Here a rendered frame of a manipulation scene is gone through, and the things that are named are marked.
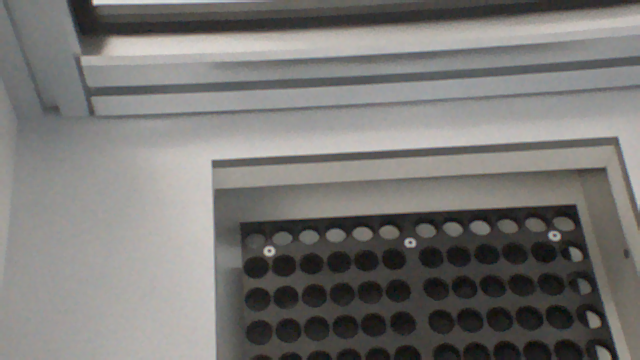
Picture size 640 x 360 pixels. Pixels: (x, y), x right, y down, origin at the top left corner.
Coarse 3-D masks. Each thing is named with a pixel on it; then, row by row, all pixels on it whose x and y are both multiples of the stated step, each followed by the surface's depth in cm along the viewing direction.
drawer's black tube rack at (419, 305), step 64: (256, 256) 59; (320, 256) 59; (384, 256) 60; (448, 256) 63; (512, 256) 63; (256, 320) 57; (320, 320) 58; (384, 320) 58; (448, 320) 61; (512, 320) 58; (576, 320) 58
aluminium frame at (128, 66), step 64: (0, 0) 51; (64, 0) 52; (512, 0) 56; (576, 0) 56; (0, 64) 55; (64, 64) 55; (128, 64) 55; (192, 64) 55; (256, 64) 56; (320, 64) 56; (384, 64) 56; (448, 64) 57; (512, 64) 57; (576, 64) 58
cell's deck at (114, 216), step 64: (64, 128) 58; (128, 128) 58; (192, 128) 58; (256, 128) 58; (320, 128) 58; (384, 128) 58; (448, 128) 58; (512, 128) 58; (576, 128) 59; (64, 192) 56; (128, 192) 56; (192, 192) 56; (64, 256) 54; (128, 256) 54; (192, 256) 54; (0, 320) 52; (64, 320) 52; (128, 320) 52; (192, 320) 52
